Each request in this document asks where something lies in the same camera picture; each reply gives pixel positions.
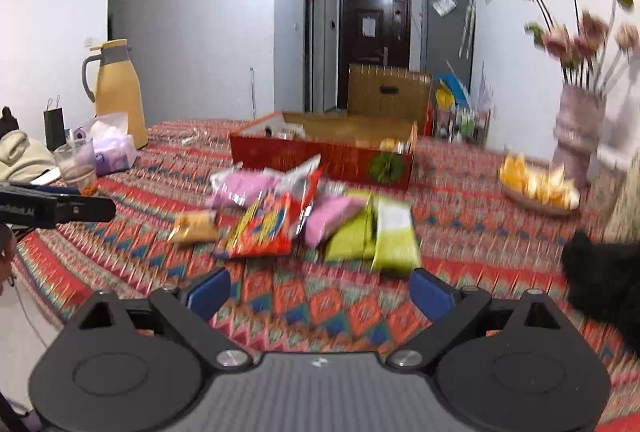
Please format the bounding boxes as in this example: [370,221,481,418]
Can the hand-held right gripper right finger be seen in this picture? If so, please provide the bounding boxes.
[387,267,561,370]

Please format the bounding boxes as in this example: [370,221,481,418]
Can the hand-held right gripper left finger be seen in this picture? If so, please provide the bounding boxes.
[81,266,253,370]

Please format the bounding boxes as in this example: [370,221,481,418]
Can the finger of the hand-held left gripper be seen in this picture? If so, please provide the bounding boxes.
[0,181,84,196]
[54,194,117,226]

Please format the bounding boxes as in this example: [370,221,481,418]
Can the green snack packet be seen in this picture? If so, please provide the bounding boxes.
[372,201,422,276]
[324,206,376,263]

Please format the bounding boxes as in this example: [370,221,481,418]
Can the brown snack packet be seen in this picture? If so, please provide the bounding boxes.
[167,209,220,246]

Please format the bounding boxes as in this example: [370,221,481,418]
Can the pink snack packet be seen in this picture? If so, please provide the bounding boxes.
[304,193,366,248]
[209,169,281,208]

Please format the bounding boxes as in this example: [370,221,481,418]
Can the silver red snack packet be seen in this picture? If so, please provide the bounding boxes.
[279,154,324,238]

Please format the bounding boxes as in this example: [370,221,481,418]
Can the red cardboard box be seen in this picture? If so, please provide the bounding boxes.
[228,111,419,191]

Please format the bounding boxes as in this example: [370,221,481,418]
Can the person's left hand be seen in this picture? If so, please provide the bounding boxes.
[0,224,16,296]

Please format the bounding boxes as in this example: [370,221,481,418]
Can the clear plastic cup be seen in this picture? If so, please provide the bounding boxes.
[53,137,99,196]

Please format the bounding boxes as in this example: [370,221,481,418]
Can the beige cloth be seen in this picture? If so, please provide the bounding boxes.
[0,129,57,183]

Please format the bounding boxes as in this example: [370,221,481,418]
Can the black paper bag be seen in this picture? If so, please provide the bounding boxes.
[43,96,67,152]

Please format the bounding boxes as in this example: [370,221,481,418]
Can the purple tissue pack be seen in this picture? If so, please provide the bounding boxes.
[88,111,141,176]

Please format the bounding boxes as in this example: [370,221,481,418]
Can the yellow thermos jug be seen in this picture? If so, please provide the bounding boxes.
[82,38,150,151]

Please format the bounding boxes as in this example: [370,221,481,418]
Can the black cloth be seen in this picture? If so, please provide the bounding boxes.
[559,231,640,354]

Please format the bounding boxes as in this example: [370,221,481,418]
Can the blue folder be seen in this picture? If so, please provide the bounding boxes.
[434,72,472,114]

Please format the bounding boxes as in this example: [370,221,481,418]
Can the brown cardboard box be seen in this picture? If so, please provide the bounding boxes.
[347,63,434,121]

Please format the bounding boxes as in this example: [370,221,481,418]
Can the white floral vase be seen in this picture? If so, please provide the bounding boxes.
[604,156,640,243]

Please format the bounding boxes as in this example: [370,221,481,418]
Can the pink ceramic vase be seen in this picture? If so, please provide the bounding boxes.
[551,84,609,188]

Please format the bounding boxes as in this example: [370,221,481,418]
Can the dark entrance door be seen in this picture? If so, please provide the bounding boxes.
[338,0,412,111]

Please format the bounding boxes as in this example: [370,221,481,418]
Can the grey fridge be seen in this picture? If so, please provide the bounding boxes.
[422,0,476,94]

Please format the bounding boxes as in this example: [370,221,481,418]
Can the interior door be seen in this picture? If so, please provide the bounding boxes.
[303,0,326,114]

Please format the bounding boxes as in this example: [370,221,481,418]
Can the white umbrella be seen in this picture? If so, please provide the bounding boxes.
[458,0,475,58]

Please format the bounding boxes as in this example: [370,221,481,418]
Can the dried pink roses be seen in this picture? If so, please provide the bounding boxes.
[505,0,640,99]

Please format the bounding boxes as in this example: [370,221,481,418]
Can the white cable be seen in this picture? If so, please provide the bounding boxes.
[179,126,212,146]

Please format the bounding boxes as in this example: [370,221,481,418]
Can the wire rack with bottles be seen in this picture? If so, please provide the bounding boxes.
[434,107,491,146]

